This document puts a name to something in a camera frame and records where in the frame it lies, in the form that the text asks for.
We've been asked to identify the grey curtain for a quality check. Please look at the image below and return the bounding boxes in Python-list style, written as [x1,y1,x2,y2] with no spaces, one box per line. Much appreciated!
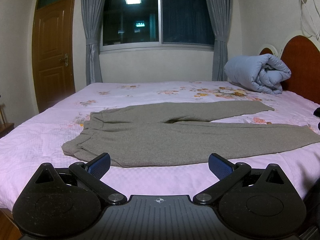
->
[81,0,105,85]
[206,0,233,81]

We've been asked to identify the white wall cable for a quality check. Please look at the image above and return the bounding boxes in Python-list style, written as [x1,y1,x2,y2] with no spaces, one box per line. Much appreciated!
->
[297,0,320,41]

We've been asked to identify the light blue rolled duvet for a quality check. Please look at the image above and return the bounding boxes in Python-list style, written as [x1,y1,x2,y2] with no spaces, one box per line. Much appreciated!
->
[224,54,291,94]

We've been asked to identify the wooden bedside furniture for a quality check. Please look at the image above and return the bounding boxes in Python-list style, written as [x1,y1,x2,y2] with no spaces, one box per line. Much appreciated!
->
[0,108,14,138]

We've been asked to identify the red wooden headboard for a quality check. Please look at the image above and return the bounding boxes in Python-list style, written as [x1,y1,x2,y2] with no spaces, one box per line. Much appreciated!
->
[259,35,320,105]

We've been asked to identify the grey knit pants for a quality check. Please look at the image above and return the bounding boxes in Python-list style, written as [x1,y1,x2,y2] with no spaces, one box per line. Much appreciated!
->
[62,101,319,167]

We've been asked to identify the sliding glass window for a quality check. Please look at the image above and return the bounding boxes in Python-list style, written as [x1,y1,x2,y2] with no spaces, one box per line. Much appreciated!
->
[100,0,214,52]

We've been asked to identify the right grey curtain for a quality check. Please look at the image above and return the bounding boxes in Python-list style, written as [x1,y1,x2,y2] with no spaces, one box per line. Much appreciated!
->
[206,0,233,81]

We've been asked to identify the left grey curtain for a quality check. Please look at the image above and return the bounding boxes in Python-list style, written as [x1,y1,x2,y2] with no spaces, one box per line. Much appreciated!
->
[81,0,105,85]

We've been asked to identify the brown wooden door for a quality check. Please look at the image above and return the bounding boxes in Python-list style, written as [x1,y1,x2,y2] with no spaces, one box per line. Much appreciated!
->
[31,0,75,112]

